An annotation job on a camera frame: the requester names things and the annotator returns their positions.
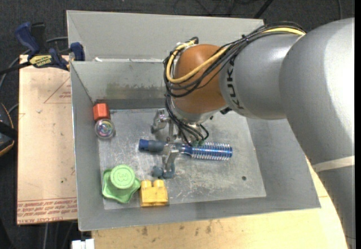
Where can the brown cardboard board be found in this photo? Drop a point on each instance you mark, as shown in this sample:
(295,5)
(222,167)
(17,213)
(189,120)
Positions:
(45,143)

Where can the small grey-blue rubber piece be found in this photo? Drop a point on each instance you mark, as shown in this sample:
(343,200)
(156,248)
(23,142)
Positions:
(157,171)

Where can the grey metal bin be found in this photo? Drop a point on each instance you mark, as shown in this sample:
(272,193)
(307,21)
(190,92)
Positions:
(214,185)

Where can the yellow toy brick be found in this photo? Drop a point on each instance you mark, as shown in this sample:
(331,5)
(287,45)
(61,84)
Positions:
(153,194)

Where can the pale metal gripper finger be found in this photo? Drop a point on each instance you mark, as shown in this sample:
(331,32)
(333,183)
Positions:
(159,123)
(169,161)

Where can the blue round hairbrush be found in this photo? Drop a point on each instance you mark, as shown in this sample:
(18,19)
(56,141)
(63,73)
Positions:
(214,152)

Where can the green toy cup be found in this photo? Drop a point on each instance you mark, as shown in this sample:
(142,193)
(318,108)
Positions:
(121,183)

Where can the black cylinder on white bracket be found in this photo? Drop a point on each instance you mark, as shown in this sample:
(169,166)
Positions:
(225,110)

